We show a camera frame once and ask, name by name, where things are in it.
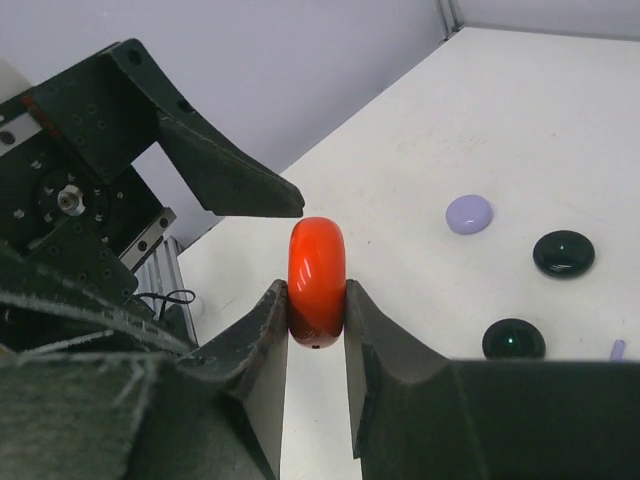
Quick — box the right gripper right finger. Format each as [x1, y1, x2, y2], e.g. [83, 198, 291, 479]
[344, 280, 639, 479]

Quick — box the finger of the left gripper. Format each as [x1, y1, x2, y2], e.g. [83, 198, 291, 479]
[105, 38, 305, 218]

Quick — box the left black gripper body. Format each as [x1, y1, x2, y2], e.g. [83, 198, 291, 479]
[0, 69, 176, 351]

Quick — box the black charging case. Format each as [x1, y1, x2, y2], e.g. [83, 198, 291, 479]
[532, 230, 596, 279]
[481, 318, 546, 360]

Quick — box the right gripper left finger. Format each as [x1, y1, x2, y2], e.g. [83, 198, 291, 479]
[1, 280, 288, 479]

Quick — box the left aluminium frame post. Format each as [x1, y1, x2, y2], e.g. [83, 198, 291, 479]
[435, 0, 465, 40]

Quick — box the purple charging case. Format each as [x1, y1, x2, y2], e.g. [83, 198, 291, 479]
[445, 194, 494, 235]

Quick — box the aluminium mounting rail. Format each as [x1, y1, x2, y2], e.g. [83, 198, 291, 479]
[135, 237, 198, 345]

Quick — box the orange charging case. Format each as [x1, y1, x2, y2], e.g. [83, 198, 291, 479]
[287, 217, 346, 349]

